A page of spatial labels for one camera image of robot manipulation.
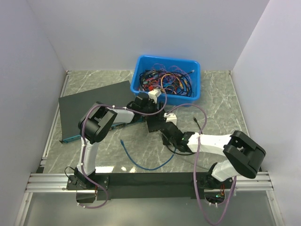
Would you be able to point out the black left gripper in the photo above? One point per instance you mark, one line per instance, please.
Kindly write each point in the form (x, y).
(155, 105)

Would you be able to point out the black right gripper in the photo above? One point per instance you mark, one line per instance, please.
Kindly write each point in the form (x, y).
(165, 142)

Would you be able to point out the small black network switch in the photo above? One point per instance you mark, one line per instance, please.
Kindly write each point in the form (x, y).
(155, 122)

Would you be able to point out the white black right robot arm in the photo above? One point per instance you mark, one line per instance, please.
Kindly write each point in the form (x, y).
(243, 156)

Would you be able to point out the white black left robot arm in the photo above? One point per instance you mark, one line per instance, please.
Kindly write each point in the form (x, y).
(94, 127)

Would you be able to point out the blue plastic bin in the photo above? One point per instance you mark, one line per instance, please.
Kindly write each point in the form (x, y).
(179, 78)

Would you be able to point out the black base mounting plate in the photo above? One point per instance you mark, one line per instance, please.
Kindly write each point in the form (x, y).
(133, 185)

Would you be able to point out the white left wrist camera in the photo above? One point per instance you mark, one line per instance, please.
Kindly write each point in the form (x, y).
(154, 95)

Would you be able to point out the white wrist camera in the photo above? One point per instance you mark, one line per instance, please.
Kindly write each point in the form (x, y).
(154, 95)
(170, 117)

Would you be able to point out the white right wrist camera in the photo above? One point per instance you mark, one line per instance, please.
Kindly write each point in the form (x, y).
(170, 117)

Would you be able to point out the large black network switch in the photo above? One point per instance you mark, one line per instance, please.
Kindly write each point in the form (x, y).
(74, 107)

